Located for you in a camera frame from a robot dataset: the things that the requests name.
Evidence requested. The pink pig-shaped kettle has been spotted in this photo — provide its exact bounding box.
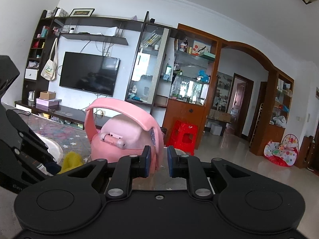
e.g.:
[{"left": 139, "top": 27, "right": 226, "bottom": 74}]
[{"left": 84, "top": 98, "right": 164, "bottom": 173}]

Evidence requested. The yellow grey microfiber cloth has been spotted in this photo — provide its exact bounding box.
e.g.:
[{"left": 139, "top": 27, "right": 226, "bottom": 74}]
[{"left": 58, "top": 151, "right": 84, "bottom": 174}]

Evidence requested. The red plastic stool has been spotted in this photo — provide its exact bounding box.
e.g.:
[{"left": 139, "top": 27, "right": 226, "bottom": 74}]
[{"left": 166, "top": 120, "right": 198, "bottom": 156}]

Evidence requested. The round black induction cooktop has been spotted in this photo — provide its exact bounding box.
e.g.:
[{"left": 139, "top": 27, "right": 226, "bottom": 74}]
[{"left": 36, "top": 133, "right": 63, "bottom": 164}]

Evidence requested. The pink flat box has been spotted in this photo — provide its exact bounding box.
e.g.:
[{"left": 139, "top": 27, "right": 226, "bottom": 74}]
[{"left": 36, "top": 98, "right": 61, "bottom": 109}]

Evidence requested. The brown cardboard box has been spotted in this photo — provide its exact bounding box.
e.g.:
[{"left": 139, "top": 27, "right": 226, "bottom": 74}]
[{"left": 39, "top": 91, "right": 56, "bottom": 100}]

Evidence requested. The glass door display cabinet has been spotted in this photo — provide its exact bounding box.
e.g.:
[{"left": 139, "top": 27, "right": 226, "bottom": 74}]
[{"left": 125, "top": 12, "right": 170, "bottom": 106}]

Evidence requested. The white canvas tote bag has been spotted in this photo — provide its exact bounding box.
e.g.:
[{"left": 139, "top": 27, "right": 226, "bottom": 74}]
[{"left": 40, "top": 38, "right": 58, "bottom": 81}]

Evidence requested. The colourful polka-dot baby seat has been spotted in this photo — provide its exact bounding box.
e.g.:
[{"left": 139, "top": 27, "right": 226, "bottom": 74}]
[{"left": 263, "top": 134, "right": 299, "bottom": 167}]

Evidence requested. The brown wooden display cabinet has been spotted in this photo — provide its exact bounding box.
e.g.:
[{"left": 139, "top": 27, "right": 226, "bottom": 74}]
[{"left": 163, "top": 23, "right": 222, "bottom": 136}]

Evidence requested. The framed picture on shelf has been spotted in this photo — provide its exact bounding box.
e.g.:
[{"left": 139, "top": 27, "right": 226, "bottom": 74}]
[{"left": 69, "top": 8, "right": 95, "bottom": 17}]

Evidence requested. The wall-mounted black television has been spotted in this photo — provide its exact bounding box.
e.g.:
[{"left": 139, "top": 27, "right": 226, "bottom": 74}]
[{"left": 59, "top": 52, "right": 120, "bottom": 96}]

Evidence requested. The dark shelving wall unit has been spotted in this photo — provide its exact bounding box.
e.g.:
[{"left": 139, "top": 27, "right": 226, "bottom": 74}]
[{"left": 15, "top": 16, "right": 143, "bottom": 125}]

